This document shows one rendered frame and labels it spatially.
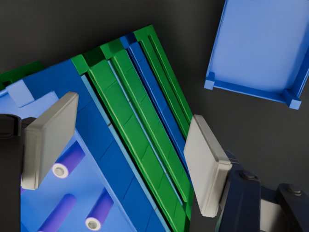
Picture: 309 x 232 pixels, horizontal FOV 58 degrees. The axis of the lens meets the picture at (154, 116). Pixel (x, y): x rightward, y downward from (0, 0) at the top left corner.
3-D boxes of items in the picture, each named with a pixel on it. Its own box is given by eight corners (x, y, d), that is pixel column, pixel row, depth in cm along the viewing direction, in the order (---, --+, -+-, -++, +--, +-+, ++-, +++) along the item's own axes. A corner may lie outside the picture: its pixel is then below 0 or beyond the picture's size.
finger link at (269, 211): (240, 200, 11) (310, 211, 11) (211, 147, 16) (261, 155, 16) (229, 230, 11) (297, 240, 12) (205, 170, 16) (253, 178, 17)
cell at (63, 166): (98, 144, 32) (71, 177, 26) (85, 148, 32) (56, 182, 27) (90, 130, 31) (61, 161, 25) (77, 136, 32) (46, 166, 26)
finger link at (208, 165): (217, 160, 12) (233, 163, 12) (192, 113, 19) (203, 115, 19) (201, 217, 13) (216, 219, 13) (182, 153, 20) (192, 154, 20)
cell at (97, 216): (123, 190, 34) (104, 231, 28) (111, 194, 34) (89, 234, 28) (116, 178, 33) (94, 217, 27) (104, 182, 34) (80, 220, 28)
